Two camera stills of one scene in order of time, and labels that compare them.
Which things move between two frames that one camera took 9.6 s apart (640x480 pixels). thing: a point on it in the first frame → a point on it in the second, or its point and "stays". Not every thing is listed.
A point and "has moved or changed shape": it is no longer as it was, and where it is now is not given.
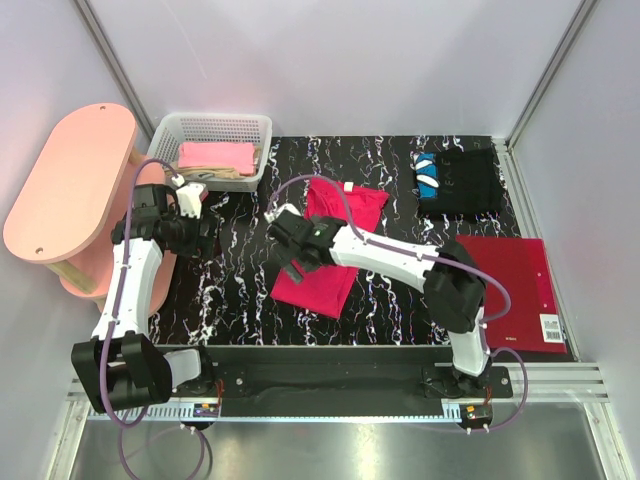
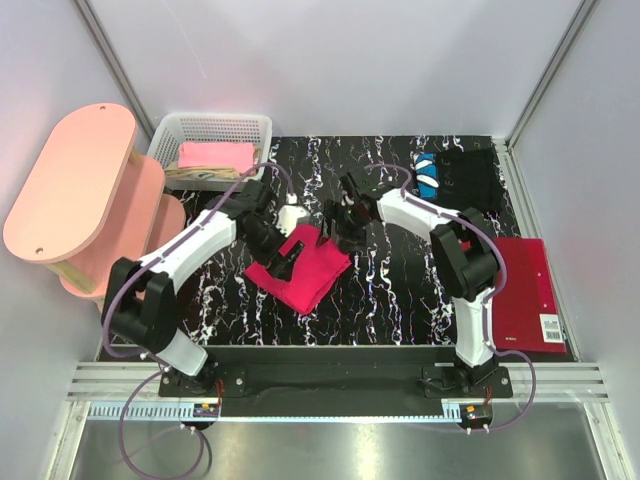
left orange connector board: x=206 y=410 stays
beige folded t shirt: x=180 y=172 stays
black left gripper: x=204 y=235 → x=282 y=257
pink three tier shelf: x=89 y=187 stays
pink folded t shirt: x=240 y=155 stays
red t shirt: x=326 y=290 has moved or changed shape
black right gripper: x=286 y=245 → x=338 y=230
